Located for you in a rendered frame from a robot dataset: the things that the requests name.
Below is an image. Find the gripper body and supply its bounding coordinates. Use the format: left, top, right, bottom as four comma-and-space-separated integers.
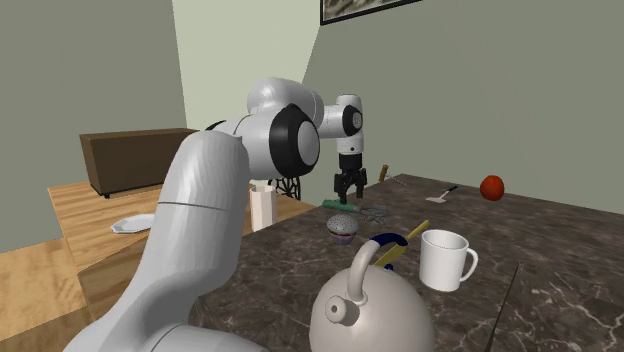
334, 152, 368, 188

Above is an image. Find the muffin with purple wrapper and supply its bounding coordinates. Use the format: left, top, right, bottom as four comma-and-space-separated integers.
326, 213, 360, 246

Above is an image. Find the white ribbed vase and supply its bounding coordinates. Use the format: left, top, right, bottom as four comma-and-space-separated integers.
248, 185, 278, 233

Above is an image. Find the white mug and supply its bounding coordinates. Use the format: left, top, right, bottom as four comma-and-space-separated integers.
419, 228, 479, 293

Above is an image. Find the red apple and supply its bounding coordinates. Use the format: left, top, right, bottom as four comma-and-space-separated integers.
479, 174, 506, 203

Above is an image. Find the white plate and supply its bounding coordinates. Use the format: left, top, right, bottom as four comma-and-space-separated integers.
110, 212, 157, 235

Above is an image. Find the brown cabinet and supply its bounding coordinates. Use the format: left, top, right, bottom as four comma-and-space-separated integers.
79, 128, 199, 200

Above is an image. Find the wooden dining table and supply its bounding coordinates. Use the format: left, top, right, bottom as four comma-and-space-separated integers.
47, 181, 317, 323

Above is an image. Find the wooden-handled utensil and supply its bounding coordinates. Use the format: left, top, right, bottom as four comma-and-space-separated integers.
378, 164, 412, 188

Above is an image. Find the black wire chair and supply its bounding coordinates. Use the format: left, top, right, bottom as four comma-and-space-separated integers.
267, 176, 303, 202

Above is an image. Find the yellow-handled utensil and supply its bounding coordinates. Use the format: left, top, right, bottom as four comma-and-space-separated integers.
374, 219, 431, 267

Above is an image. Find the white spatula with black handle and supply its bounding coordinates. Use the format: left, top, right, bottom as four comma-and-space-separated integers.
425, 185, 459, 204

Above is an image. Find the grey kettle with blue handle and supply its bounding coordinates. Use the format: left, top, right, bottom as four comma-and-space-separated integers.
308, 231, 437, 352

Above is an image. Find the framed wall picture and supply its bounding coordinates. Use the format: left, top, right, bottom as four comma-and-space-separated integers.
319, 0, 423, 27

